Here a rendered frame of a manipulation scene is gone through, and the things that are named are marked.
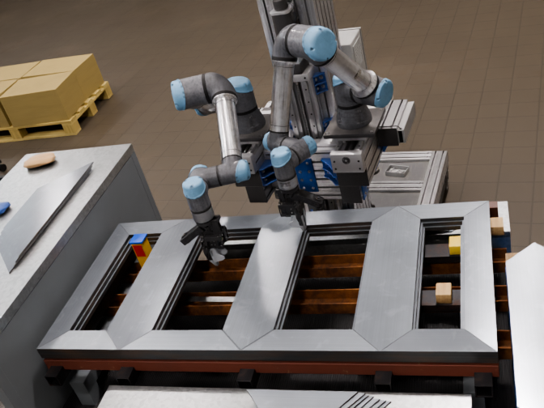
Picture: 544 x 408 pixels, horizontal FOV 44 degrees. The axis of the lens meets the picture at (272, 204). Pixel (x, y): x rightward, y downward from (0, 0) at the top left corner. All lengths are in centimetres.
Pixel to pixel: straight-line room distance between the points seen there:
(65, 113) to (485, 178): 378
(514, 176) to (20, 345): 295
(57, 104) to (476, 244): 465
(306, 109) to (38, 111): 385
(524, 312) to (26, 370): 169
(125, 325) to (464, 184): 246
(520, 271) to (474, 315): 25
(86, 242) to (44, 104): 365
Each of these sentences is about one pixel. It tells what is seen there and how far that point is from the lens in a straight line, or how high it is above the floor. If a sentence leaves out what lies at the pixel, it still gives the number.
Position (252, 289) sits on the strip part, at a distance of 239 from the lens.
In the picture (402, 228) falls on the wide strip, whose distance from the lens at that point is 250.
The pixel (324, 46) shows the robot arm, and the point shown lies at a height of 152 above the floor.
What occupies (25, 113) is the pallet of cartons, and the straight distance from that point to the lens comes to 657.
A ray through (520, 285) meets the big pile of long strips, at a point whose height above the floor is 85.
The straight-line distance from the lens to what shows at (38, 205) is 299.
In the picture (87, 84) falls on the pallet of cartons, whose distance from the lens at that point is 675.
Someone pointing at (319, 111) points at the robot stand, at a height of 105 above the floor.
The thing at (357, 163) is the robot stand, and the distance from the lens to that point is 277.
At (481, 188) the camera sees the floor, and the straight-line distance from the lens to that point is 420.
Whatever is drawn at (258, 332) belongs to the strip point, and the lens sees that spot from 223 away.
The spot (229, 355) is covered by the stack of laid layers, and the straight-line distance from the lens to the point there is 223.
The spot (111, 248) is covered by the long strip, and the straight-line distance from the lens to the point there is 289.
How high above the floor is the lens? 237
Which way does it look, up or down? 33 degrees down
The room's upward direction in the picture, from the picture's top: 16 degrees counter-clockwise
